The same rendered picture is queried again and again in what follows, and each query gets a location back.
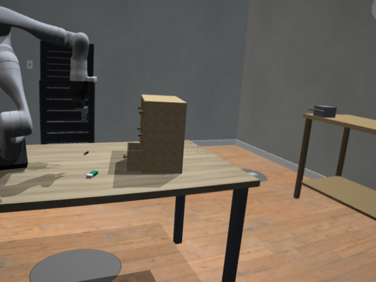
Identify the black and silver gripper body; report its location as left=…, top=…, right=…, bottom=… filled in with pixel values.
left=70, top=69, right=97, bottom=108

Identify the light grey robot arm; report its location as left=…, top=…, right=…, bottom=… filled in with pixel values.
left=0, top=6, right=89, bottom=161

